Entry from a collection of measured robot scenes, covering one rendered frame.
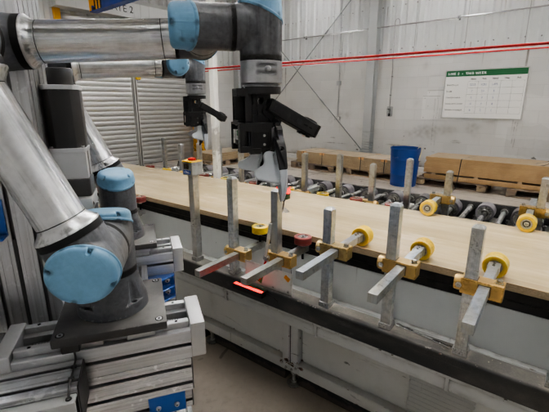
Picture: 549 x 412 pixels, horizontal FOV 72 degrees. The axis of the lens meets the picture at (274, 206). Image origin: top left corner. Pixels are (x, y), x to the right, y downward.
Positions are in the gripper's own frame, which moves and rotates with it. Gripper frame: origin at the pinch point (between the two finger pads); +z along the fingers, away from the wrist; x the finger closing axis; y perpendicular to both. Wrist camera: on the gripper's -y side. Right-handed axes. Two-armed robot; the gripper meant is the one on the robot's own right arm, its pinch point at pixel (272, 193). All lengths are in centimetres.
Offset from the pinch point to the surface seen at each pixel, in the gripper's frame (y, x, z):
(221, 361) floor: -10, -123, 132
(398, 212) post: -54, -30, 18
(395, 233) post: -54, -30, 25
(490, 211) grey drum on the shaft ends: -184, -104, 50
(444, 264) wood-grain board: -80, -34, 42
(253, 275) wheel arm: -12, -57, 46
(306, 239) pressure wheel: -42, -75, 41
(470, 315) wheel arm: -53, 4, 36
